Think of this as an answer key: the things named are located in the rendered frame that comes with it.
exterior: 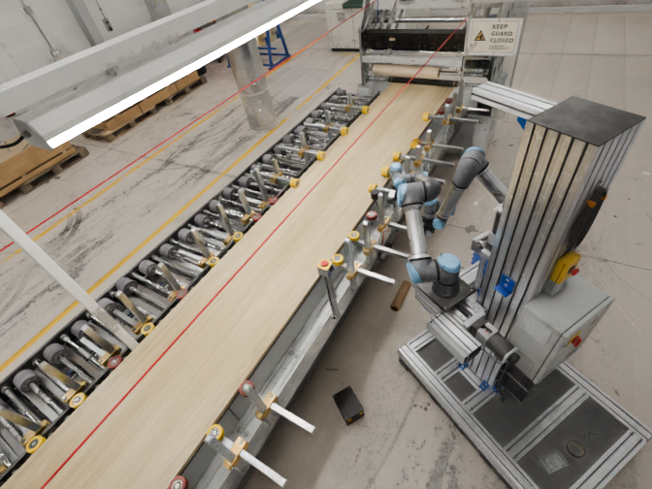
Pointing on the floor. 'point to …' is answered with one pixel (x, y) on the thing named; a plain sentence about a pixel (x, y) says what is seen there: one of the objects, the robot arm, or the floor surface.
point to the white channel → (80, 66)
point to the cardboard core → (401, 296)
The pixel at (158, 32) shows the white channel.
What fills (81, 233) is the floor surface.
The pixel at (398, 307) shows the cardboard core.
